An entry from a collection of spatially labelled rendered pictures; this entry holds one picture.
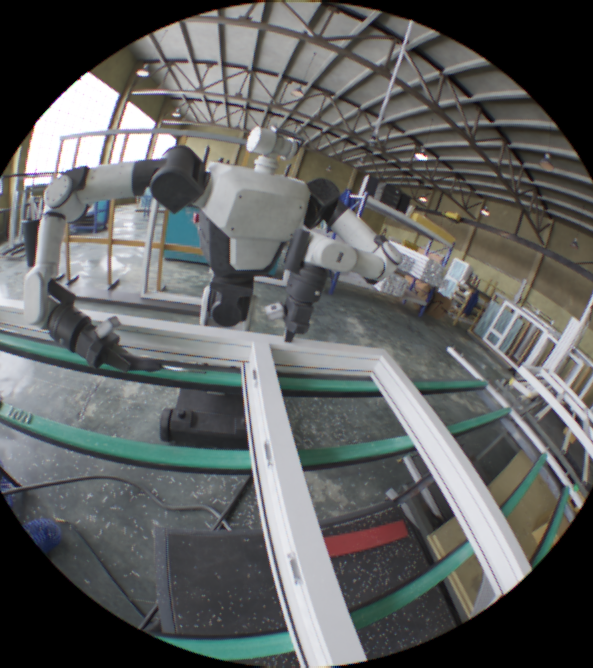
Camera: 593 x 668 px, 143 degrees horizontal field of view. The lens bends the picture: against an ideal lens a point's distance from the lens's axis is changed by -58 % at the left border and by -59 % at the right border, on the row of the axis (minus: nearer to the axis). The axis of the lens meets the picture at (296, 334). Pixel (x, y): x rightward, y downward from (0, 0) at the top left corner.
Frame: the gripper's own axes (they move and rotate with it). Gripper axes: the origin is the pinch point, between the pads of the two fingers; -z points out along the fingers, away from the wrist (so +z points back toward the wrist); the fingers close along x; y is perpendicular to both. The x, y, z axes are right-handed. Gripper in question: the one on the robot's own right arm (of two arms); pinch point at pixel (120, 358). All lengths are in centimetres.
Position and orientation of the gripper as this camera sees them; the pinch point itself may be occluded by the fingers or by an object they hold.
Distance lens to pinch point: 54.1
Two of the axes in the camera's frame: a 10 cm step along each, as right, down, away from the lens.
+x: -3.2, -2.0, 9.3
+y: -4.9, 8.7, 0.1
